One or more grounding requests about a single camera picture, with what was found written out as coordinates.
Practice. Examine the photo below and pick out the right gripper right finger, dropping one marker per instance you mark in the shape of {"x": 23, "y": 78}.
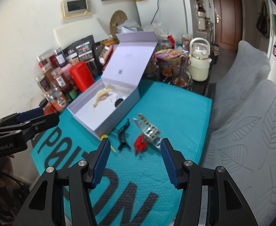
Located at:
{"x": 226, "y": 204}

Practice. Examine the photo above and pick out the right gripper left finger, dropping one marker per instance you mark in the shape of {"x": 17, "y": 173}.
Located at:
{"x": 44, "y": 205}

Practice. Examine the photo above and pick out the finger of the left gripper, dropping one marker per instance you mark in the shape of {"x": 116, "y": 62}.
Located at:
{"x": 34, "y": 126}
{"x": 18, "y": 118}

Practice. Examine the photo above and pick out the red flower hair clip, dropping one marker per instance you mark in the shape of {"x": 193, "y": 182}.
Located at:
{"x": 140, "y": 144}

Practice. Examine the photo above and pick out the grey marbled hair claw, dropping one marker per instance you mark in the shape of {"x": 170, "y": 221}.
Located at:
{"x": 149, "y": 131}

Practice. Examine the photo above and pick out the red sauce bottle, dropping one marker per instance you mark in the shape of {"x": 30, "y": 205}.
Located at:
{"x": 47, "y": 107}

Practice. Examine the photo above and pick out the orange powder spice jar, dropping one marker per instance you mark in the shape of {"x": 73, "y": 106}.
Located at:
{"x": 57, "y": 99}

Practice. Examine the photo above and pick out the teal bubble mailer mat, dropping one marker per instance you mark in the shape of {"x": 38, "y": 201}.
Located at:
{"x": 135, "y": 188}

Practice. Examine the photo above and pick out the brown spice jar labelled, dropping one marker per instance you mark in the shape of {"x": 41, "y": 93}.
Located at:
{"x": 60, "y": 78}

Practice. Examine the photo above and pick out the black hair claw clip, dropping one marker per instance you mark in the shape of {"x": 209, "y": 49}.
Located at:
{"x": 122, "y": 136}

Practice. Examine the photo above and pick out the grey leaf cushion near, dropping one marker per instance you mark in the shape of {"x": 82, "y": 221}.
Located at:
{"x": 246, "y": 147}

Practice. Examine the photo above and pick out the grey leaf cushion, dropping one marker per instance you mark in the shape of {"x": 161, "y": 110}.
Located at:
{"x": 246, "y": 147}
{"x": 249, "y": 68}

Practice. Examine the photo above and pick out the open lavender gift box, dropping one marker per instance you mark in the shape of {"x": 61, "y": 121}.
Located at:
{"x": 122, "y": 74}

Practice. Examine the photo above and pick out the red cylindrical canister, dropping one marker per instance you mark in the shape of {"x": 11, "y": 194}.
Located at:
{"x": 82, "y": 76}

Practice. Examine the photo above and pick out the cream hair claw clip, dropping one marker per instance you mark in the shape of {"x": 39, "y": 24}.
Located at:
{"x": 101, "y": 95}

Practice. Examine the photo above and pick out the black snack pouch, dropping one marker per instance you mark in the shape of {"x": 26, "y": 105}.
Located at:
{"x": 84, "y": 50}

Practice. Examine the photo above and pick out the glass mug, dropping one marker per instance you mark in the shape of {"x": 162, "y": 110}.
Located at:
{"x": 181, "y": 77}

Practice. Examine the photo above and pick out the woven straw fan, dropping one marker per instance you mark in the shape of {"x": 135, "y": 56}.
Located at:
{"x": 117, "y": 19}

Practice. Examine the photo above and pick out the grey leaf cushion far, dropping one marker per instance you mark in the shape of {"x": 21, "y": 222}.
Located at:
{"x": 249, "y": 68}

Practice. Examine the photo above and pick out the instant noodle cup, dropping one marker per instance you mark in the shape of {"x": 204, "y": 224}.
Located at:
{"x": 166, "y": 59}

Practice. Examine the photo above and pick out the cream kettle jug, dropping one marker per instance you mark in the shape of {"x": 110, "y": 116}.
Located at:
{"x": 199, "y": 52}

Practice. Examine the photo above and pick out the white mini fridge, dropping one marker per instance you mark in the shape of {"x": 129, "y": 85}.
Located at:
{"x": 179, "y": 17}

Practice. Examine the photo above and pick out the brown door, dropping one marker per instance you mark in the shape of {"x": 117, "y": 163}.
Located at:
{"x": 228, "y": 23}

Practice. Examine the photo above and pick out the wall intercom panel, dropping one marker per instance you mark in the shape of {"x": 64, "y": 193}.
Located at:
{"x": 75, "y": 8}

